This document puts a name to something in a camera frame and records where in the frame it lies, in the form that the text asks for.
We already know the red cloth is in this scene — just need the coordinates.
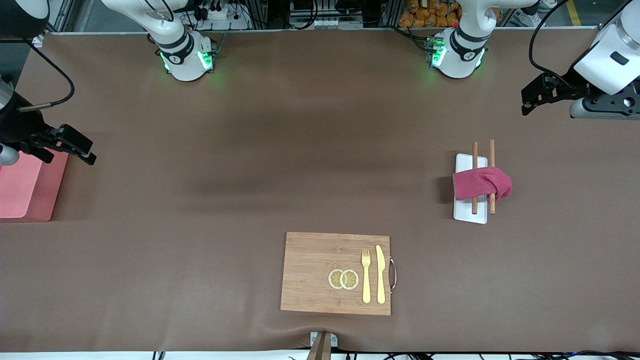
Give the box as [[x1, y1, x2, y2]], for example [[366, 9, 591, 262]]
[[452, 166, 513, 203]]

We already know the pink board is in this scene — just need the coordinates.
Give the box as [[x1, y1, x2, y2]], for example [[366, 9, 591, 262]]
[[0, 148, 69, 222]]

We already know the white sneaker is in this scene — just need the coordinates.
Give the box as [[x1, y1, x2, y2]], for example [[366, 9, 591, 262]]
[[510, 0, 557, 27]]

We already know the wooden rack rod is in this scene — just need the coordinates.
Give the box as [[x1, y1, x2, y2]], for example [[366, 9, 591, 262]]
[[489, 139, 496, 215]]

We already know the wooden chopsticks pair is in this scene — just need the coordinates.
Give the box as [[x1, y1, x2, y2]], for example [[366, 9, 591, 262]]
[[472, 142, 479, 215]]

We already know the pile of orange packets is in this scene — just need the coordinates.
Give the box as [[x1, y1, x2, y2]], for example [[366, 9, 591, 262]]
[[398, 0, 462, 29]]

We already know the white towel rack base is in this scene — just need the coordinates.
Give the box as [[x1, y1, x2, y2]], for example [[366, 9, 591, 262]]
[[453, 153, 489, 225]]

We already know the brown table cover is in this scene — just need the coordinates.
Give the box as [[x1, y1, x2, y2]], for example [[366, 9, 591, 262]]
[[0, 27, 640, 353]]

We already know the white power strip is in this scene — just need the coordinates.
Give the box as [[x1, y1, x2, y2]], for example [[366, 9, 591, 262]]
[[197, 0, 251, 32]]

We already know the white terminal block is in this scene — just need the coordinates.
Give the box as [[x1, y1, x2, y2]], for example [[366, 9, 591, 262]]
[[309, 16, 342, 30]]

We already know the yellow knife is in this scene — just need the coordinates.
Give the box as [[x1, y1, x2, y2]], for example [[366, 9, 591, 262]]
[[375, 244, 387, 305]]

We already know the yellow fork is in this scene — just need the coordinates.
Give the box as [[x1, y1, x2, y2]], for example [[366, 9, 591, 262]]
[[361, 248, 372, 304]]

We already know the bamboo cutting board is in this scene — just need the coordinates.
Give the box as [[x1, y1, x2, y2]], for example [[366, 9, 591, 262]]
[[280, 231, 392, 317]]

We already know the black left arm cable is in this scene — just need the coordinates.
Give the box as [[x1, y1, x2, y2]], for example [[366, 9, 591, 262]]
[[528, 0, 576, 88]]

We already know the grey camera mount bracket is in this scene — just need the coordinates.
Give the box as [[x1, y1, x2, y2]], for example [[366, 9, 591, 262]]
[[306, 331, 339, 360]]

